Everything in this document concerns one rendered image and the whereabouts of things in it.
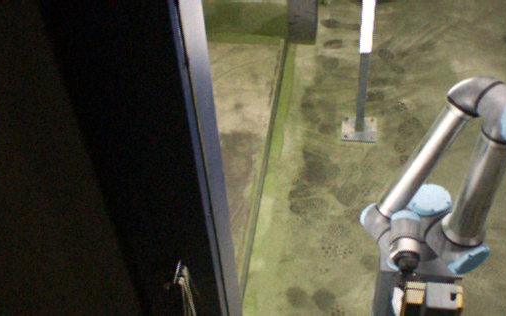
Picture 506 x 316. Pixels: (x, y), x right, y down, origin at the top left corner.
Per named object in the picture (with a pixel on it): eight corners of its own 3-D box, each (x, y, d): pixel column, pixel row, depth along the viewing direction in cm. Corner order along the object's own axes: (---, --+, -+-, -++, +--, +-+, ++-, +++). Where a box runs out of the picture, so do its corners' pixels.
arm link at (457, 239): (454, 236, 252) (514, 74, 199) (485, 270, 241) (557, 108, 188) (421, 250, 247) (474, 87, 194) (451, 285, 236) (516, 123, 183)
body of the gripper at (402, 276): (417, 303, 201) (416, 270, 210) (421, 287, 195) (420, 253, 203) (391, 301, 203) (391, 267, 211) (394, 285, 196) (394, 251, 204)
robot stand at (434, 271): (436, 298, 318) (458, 213, 271) (438, 358, 297) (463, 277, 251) (370, 292, 322) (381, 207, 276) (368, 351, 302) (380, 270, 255)
